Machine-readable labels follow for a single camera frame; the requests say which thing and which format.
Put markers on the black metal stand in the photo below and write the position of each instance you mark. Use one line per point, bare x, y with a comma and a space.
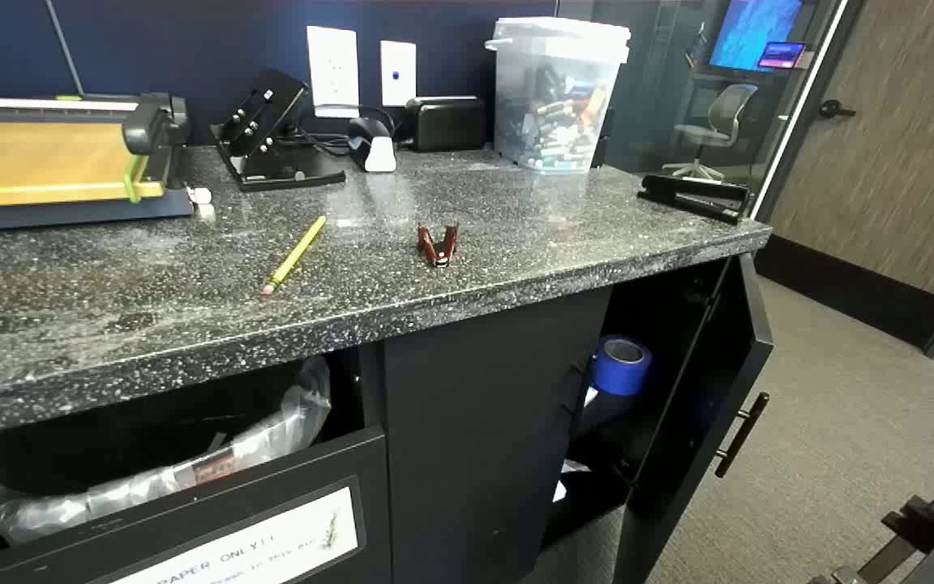
923, 524

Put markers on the black bin drawer front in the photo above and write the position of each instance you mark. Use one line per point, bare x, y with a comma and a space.
88, 538

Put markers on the grey office chair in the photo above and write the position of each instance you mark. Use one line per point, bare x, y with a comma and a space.
722, 118

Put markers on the clear plastic lidded container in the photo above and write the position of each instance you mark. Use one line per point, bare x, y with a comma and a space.
553, 103

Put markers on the black cabinet door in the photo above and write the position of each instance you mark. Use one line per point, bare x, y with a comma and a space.
704, 368

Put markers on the dark red staple remover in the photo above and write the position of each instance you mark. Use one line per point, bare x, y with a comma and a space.
434, 250

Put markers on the yellow pencil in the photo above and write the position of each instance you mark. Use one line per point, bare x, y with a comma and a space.
294, 257

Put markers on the paper trimmer with wooden board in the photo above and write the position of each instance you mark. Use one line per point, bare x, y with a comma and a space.
32, 164

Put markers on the blue lit monitor screen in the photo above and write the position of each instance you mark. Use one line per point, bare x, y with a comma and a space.
754, 31

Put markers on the white paper label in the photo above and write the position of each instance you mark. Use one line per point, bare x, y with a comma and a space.
261, 548

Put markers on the black stapler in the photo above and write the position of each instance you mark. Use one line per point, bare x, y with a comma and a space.
693, 195

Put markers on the brown wooden door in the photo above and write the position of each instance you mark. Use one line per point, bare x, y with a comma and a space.
899, 140

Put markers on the clear plastic trash bag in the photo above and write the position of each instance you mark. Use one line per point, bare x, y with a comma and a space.
274, 432

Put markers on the blue tape roll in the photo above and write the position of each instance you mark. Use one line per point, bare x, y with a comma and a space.
619, 368

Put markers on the black rectangular box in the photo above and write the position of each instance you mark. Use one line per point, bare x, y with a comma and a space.
444, 122

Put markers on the black hole punch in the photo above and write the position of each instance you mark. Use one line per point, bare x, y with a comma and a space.
267, 154

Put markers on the small white wall plate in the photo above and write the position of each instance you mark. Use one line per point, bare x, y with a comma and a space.
395, 73

